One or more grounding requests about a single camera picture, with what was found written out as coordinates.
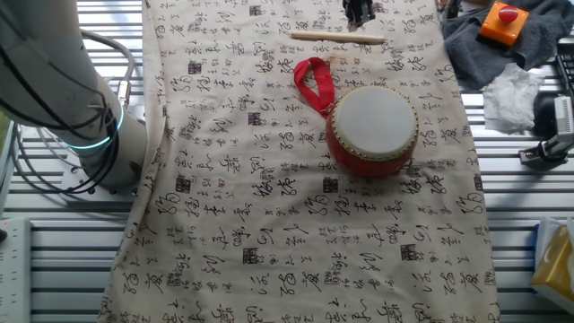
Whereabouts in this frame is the small grey camera on stand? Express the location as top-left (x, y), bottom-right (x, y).
top-left (518, 94), bottom-right (574, 170)

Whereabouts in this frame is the grey cable with metal connector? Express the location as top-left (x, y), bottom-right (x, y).
top-left (80, 29), bottom-right (135, 109)

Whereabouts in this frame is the yellow tissue pack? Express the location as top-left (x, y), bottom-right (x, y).
top-left (528, 214), bottom-right (574, 301)

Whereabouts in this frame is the orange emergency stop box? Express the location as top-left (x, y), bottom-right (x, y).
top-left (478, 0), bottom-right (530, 48)

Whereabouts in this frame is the red drum with white head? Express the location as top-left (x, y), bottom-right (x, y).
top-left (325, 84), bottom-right (421, 179)

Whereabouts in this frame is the black looped cable bundle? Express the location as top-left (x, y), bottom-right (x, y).
top-left (0, 42), bottom-right (121, 195)

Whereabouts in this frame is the calligraphy print tablecloth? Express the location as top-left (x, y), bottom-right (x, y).
top-left (97, 0), bottom-right (501, 323)

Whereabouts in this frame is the black keyboard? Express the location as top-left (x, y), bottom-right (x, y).
top-left (554, 52), bottom-right (574, 98)

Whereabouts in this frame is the red drum strap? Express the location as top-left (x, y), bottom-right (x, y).
top-left (293, 57), bottom-right (336, 120)

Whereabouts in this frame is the black computer mouse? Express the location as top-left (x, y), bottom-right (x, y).
top-left (532, 92), bottom-right (558, 138)

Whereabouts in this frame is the crumpled white tissue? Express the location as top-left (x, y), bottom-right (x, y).
top-left (482, 62), bottom-right (546, 135)

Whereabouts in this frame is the white power strip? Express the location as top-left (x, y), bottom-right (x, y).
top-left (0, 217), bottom-right (32, 323)

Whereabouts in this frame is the dark grey towel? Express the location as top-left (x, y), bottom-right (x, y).
top-left (441, 0), bottom-right (574, 91)

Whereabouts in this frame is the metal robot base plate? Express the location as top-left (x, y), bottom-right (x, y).
top-left (59, 159), bottom-right (140, 198)

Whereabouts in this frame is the wooden drumstick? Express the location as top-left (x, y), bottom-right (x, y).
top-left (290, 30), bottom-right (387, 45)

